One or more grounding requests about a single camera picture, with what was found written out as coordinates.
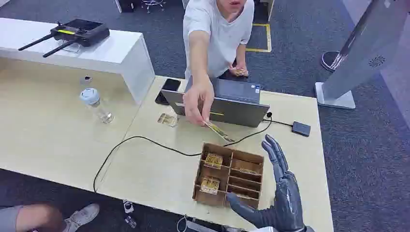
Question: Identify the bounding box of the person's right hand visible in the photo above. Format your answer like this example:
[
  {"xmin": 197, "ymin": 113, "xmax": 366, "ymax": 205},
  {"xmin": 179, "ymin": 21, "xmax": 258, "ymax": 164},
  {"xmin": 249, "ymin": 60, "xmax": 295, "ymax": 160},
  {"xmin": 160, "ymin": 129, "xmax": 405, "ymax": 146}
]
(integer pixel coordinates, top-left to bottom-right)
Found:
[{"xmin": 183, "ymin": 80, "xmax": 215, "ymax": 127}]

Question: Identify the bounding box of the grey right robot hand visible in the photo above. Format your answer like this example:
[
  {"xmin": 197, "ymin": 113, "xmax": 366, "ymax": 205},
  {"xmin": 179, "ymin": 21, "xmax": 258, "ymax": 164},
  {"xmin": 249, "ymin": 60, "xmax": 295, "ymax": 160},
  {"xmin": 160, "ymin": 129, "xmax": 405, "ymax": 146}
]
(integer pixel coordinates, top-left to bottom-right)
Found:
[{"xmin": 226, "ymin": 134, "xmax": 306, "ymax": 232}]

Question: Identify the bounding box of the person's left hand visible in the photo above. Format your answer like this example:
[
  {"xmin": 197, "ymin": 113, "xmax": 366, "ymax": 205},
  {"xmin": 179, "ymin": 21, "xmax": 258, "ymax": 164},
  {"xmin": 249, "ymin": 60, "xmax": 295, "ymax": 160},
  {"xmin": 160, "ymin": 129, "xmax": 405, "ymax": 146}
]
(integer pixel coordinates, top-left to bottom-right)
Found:
[{"xmin": 228, "ymin": 63, "xmax": 250, "ymax": 78}]

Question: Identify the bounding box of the printed yellow card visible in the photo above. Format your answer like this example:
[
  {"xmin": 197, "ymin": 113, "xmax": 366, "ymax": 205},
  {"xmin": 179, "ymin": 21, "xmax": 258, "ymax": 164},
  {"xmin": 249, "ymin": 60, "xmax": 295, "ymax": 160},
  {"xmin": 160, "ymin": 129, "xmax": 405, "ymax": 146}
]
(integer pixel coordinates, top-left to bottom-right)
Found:
[
  {"xmin": 157, "ymin": 113, "xmax": 179, "ymax": 128},
  {"xmin": 204, "ymin": 120, "xmax": 235, "ymax": 143}
]

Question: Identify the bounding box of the black smartphone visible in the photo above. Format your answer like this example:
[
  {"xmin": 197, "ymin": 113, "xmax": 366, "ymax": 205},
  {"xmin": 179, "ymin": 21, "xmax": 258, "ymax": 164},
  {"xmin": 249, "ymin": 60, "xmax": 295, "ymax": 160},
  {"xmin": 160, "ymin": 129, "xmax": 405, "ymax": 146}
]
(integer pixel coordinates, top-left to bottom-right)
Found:
[{"xmin": 154, "ymin": 78, "xmax": 182, "ymax": 106}]

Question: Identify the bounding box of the grey laptop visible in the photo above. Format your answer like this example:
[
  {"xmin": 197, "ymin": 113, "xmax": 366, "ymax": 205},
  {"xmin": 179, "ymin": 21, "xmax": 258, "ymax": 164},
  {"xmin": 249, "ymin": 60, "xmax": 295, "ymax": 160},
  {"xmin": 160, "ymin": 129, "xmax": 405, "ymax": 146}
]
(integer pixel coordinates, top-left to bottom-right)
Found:
[{"xmin": 161, "ymin": 76, "xmax": 271, "ymax": 129}]

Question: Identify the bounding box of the yellow floor tape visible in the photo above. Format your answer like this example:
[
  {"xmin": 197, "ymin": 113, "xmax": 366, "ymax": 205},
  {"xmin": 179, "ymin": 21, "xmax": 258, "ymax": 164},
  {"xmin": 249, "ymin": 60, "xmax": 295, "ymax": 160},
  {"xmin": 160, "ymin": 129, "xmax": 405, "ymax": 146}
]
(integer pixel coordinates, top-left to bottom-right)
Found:
[{"xmin": 245, "ymin": 22, "xmax": 273, "ymax": 53}]

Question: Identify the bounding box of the wooden card box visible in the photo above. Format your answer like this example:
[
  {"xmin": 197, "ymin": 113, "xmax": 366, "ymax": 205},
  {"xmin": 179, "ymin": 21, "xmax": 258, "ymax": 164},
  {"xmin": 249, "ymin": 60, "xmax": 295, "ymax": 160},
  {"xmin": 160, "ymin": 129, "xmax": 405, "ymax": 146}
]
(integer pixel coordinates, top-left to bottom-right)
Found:
[{"xmin": 192, "ymin": 142, "xmax": 265, "ymax": 209}]

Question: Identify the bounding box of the yellow card stack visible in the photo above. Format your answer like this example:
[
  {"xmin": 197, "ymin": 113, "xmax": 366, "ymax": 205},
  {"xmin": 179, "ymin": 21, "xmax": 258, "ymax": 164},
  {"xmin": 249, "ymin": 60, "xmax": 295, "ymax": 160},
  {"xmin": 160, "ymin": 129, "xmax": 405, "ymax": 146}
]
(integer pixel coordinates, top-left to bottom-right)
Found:
[
  {"xmin": 205, "ymin": 153, "xmax": 223, "ymax": 170},
  {"xmin": 200, "ymin": 176, "xmax": 221, "ymax": 195}
]

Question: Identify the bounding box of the small black drive box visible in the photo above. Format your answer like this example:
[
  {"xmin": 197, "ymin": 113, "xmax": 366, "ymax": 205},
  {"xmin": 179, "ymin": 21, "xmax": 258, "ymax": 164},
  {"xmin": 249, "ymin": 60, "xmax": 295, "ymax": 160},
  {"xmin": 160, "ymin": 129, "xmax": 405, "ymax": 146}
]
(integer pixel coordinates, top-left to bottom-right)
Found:
[{"xmin": 291, "ymin": 120, "xmax": 312, "ymax": 138}]

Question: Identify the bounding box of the white desk shelf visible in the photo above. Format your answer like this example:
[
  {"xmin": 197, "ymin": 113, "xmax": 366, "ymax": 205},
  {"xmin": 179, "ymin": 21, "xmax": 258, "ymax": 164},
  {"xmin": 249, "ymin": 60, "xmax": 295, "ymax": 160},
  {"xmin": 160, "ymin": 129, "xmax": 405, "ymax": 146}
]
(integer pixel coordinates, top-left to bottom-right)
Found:
[{"xmin": 0, "ymin": 17, "xmax": 156, "ymax": 105}]

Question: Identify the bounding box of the round metal stand base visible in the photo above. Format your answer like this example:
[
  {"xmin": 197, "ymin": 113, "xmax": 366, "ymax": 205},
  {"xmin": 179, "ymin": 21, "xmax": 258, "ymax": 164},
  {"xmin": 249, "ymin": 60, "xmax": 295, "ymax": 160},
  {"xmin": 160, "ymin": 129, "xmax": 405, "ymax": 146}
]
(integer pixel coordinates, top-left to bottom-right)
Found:
[{"xmin": 321, "ymin": 51, "xmax": 346, "ymax": 72}]

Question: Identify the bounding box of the clear plastic water bottle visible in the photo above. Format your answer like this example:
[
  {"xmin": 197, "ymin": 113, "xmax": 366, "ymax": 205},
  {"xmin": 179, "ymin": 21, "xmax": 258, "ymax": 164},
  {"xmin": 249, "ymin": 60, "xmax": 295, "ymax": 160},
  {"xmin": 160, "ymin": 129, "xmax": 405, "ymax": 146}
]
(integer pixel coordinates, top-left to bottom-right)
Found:
[{"xmin": 79, "ymin": 87, "xmax": 115, "ymax": 125}]

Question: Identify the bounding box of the chrome chair base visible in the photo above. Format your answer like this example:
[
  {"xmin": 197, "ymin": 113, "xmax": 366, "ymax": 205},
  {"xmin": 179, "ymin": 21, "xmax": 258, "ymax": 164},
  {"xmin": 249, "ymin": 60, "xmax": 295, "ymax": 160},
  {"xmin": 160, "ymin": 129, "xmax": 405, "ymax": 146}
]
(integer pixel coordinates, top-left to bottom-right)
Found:
[{"xmin": 141, "ymin": 0, "xmax": 166, "ymax": 14}]

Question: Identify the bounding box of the grey standing kiosk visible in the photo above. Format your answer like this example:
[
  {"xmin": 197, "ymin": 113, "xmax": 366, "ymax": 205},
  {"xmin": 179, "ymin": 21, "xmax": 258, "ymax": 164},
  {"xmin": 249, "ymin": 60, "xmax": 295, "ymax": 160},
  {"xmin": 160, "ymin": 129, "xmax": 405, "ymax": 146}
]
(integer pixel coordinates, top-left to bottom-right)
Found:
[{"xmin": 314, "ymin": 0, "xmax": 410, "ymax": 111}]

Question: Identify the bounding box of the black remote controller with antennas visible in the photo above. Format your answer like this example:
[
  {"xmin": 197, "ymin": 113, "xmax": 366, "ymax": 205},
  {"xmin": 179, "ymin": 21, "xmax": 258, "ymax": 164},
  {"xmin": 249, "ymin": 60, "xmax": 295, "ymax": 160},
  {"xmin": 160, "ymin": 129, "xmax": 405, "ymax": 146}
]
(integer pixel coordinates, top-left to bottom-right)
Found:
[{"xmin": 17, "ymin": 18, "xmax": 111, "ymax": 58}]

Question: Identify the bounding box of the short black cable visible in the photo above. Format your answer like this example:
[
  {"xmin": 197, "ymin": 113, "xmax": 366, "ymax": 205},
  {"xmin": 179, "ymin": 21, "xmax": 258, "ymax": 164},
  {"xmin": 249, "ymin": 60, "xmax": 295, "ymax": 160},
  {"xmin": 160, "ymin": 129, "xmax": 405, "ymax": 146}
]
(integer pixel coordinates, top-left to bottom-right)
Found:
[{"xmin": 263, "ymin": 118, "xmax": 293, "ymax": 127}]

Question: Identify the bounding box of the black power cable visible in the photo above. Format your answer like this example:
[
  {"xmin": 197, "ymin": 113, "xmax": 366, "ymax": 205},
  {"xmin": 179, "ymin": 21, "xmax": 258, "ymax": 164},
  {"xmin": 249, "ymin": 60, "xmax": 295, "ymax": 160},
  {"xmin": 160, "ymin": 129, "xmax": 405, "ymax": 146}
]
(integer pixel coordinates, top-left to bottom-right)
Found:
[{"xmin": 92, "ymin": 112, "xmax": 274, "ymax": 193}]

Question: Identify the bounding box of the thin white cable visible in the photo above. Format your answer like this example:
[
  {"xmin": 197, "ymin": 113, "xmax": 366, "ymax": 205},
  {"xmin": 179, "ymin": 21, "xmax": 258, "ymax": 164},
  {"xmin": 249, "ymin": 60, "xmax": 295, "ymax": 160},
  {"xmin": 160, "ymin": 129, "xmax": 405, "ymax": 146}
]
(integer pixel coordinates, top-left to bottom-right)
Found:
[{"xmin": 176, "ymin": 215, "xmax": 189, "ymax": 232}]

